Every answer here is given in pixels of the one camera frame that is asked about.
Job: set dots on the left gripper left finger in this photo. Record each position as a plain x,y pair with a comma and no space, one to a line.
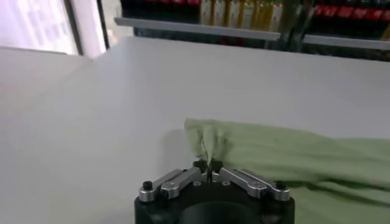
176,184

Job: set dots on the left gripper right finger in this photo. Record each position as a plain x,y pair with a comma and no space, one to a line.
250,184

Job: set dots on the black slanted pole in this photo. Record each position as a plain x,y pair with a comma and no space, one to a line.
103,24

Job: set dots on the green t-shirt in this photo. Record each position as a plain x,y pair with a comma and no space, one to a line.
304,152

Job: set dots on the grey bottle shelf unit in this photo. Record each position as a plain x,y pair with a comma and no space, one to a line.
350,42
198,29

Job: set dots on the dark grey window post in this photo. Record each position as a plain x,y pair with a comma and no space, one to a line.
73,27

